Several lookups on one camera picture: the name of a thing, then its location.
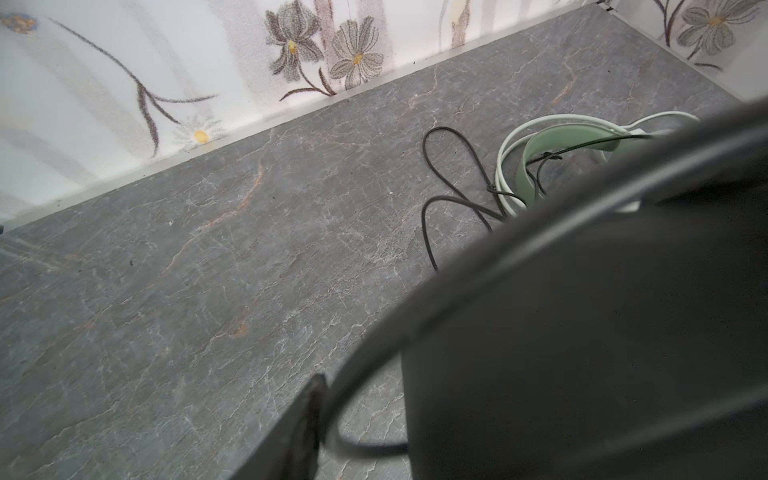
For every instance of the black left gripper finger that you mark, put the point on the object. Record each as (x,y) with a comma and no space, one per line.
(291,449)

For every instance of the black blue headphones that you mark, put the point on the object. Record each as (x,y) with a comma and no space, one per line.
(616,331)

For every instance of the mint green headphones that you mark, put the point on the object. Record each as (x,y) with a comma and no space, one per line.
(544,138)

